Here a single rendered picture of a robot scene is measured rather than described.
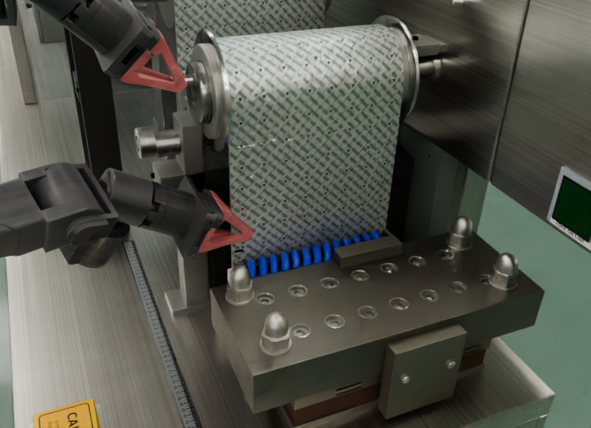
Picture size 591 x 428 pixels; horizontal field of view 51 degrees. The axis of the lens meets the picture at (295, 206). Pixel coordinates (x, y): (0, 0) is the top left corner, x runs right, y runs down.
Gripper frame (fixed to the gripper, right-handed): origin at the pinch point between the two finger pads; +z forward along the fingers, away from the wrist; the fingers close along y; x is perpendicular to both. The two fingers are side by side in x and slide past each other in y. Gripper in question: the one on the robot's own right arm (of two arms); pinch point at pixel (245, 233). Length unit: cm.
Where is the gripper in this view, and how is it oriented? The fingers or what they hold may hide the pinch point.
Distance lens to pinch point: 81.4
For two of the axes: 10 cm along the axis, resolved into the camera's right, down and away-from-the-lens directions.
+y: 4.0, 4.9, -7.8
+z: 7.8, 2.7, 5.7
